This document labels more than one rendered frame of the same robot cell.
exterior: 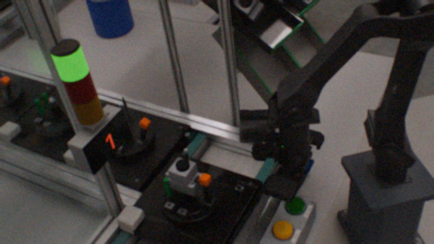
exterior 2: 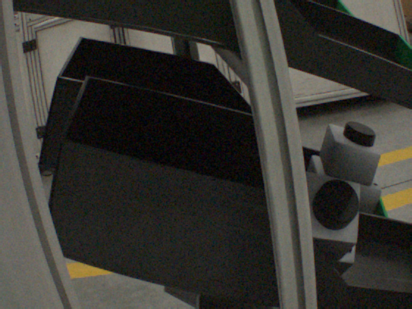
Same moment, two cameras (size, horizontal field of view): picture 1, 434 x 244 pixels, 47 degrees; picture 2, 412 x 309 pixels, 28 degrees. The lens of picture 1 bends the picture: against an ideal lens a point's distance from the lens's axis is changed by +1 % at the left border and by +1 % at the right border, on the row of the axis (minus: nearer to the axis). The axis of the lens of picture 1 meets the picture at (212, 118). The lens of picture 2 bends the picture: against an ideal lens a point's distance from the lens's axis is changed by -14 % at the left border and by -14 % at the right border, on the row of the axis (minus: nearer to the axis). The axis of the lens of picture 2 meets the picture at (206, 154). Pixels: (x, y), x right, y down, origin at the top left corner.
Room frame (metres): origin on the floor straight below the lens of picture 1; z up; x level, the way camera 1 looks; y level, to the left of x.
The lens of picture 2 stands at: (0.68, 0.26, 1.53)
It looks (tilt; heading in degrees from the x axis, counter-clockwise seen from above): 21 degrees down; 318
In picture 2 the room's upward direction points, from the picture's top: 11 degrees counter-clockwise
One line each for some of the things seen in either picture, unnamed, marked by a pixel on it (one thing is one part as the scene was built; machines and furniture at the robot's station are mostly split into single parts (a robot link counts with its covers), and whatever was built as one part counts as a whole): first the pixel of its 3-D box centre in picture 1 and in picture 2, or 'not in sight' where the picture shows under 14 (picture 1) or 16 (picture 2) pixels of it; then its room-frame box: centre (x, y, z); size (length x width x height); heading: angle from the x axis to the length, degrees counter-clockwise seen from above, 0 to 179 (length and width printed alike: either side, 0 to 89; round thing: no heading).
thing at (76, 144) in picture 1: (85, 103); not in sight; (0.72, 0.22, 1.29); 0.12 x 0.05 x 0.25; 145
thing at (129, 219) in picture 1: (131, 219); not in sight; (0.70, 0.21, 0.97); 0.05 x 0.05 x 0.04; 55
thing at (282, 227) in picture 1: (283, 230); not in sight; (0.61, -0.11, 0.96); 0.04 x 0.04 x 0.02
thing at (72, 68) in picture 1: (70, 61); not in sight; (0.72, 0.22, 1.38); 0.05 x 0.05 x 0.05
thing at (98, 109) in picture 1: (87, 106); not in sight; (0.72, 0.22, 1.28); 0.05 x 0.05 x 0.05
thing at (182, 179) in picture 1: (180, 173); not in sight; (0.73, 0.09, 1.06); 0.08 x 0.04 x 0.07; 55
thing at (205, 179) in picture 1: (203, 188); not in sight; (0.70, 0.04, 1.04); 0.04 x 0.02 x 0.08; 55
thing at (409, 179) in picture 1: (390, 162); not in sight; (0.64, -0.33, 1.09); 0.07 x 0.07 x 0.06; 6
